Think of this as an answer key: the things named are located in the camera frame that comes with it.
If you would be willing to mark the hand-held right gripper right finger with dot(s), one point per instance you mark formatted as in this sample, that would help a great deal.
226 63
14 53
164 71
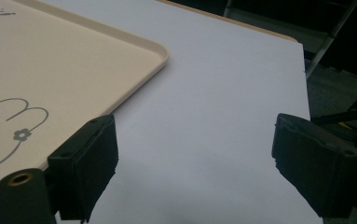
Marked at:
316 168

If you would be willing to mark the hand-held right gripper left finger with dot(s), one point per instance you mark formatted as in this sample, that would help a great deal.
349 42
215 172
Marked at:
86 174

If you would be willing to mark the beige tray with line drawing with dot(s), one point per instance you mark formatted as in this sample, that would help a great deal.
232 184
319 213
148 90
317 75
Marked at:
61 71

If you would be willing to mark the white table sheet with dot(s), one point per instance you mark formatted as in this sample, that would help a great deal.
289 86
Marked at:
210 124

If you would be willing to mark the grey metal stand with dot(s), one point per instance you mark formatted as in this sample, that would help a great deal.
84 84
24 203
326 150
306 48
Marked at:
328 40

